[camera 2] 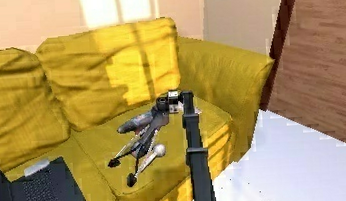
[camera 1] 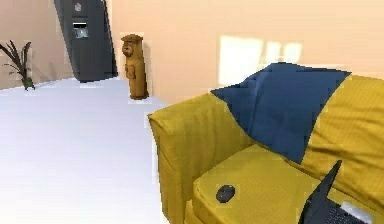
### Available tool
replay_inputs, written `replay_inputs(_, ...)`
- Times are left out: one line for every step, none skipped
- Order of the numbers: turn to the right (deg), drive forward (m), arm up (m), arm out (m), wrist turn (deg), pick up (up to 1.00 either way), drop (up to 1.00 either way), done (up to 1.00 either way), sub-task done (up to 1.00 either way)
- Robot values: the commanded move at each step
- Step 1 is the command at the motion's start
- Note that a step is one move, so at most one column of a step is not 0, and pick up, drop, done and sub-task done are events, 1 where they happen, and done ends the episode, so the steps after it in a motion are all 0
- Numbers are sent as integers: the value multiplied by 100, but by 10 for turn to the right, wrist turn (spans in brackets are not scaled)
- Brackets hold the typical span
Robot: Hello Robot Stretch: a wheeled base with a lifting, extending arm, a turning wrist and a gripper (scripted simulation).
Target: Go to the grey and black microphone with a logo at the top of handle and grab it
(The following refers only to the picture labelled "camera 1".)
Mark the yellow sofa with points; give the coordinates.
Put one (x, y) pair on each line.
(206, 140)

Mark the brown wooden statue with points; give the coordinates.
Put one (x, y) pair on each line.
(136, 68)

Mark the small black oval object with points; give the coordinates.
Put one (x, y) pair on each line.
(225, 193)

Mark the blue cushion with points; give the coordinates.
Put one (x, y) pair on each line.
(283, 110)

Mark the black laptop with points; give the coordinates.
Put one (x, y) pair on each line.
(321, 206)

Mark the dark leafy house plant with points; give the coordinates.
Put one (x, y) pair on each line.
(20, 65)

